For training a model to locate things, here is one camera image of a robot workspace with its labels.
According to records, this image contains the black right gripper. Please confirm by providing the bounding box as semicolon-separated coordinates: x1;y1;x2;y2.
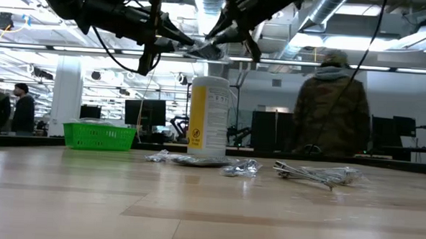
204;0;276;64

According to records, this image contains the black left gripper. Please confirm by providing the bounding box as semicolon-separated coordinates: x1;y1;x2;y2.
135;0;197;78

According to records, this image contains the black round item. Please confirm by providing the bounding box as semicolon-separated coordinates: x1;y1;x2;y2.
185;38;227;63
169;153;240;169

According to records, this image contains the white yellow wipes canister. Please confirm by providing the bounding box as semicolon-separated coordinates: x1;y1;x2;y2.
186;75;232;158

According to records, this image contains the small black monitor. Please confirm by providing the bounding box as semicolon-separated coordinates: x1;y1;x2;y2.
79;104;103;120

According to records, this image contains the black cabinet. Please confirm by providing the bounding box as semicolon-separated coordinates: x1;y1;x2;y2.
250;109;296;153

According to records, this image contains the white column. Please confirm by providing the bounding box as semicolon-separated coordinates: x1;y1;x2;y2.
48;54;86;138

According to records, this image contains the green plastic basket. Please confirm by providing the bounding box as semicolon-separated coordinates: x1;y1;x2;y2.
61;122;138;153

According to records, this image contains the silver spiral duct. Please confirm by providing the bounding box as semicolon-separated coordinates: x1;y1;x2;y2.
193;0;228;38
268;0;350;78

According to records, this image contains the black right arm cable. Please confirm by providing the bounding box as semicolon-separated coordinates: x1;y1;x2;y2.
307;0;389;158

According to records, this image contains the black ceiling camera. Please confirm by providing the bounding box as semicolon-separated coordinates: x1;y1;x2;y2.
0;12;15;32

